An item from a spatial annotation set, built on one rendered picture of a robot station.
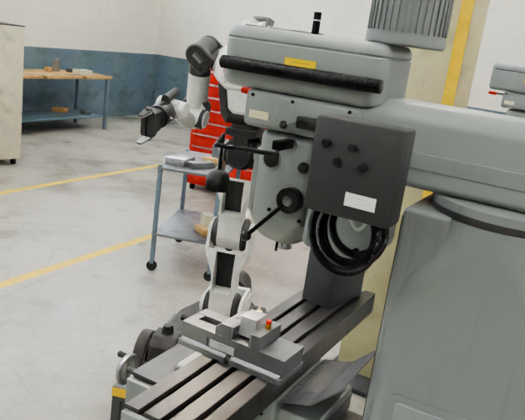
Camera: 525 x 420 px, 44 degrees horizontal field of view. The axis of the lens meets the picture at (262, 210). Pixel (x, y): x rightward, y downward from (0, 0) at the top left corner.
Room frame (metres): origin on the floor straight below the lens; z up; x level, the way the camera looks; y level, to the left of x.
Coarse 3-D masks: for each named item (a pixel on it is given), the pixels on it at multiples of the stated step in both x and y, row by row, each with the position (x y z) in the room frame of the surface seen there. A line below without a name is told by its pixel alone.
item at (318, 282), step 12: (312, 264) 2.18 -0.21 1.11; (336, 264) 2.12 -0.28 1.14; (312, 276) 2.17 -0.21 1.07; (324, 276) 2.14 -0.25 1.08; (336, 276) 2.13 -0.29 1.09; (360, 276) 2.27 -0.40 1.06; (312, 288) 2.17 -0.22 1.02; (324, 288) 2.14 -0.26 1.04; (336, 288) 2.14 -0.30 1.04; (348, 288) 2.21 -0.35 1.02; (360, 288) 2.28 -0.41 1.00; (312, 300) 2.16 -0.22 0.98; (324, 300) 2.13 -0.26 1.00; (336, 300) 2.15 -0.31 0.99; (348, 300) 2.22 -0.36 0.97
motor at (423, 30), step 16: (384, 0) 1.64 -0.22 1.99; (400, 0) 1.60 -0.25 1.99; (416, 0) 1.60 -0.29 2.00; (432, 0) 1.60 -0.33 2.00; (448, 0) 1.63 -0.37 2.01; (384, 16) 1.62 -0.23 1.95; (400, 16) 1.60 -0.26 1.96; (416, 16) 1.60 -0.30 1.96; (432, 16) 1.60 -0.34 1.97; (448, 16) 1.65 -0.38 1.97; (368, 32) 1.67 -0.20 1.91; (384, 32) 1.62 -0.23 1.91; (400, 32) 1.60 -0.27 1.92; (416, 32) 1.59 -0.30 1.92; (432, 32) 1.61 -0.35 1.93; (432, 48) 1.61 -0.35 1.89
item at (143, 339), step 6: (144, 330) 2.50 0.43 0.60; (150, 330) 2.51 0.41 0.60; (138, 336) 2.45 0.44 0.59; (144, 336) 2.45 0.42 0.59; (150, 336) 2.47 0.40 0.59; (138, 342) 2.43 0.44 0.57; (144, 342) 2.43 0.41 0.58; (138, 348) 2.41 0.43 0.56; (144, 348) 2.41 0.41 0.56; (138, 354) 2.40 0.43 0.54; (144, 354) 2.41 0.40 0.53
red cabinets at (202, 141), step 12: (216, 84) 7.29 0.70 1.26; (216, 96) 7.27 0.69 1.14; (216, 108) 7.26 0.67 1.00; (216, 120) 7.26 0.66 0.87; (192, 132) 7.35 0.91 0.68; (204, 132) 7.31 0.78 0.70; (216, 132) 7.25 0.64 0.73; (192, 144) 7.36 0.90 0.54; (204, 144) 7.30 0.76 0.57; (192, 180) 7.35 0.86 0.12; (204, 180) 7.28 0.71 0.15
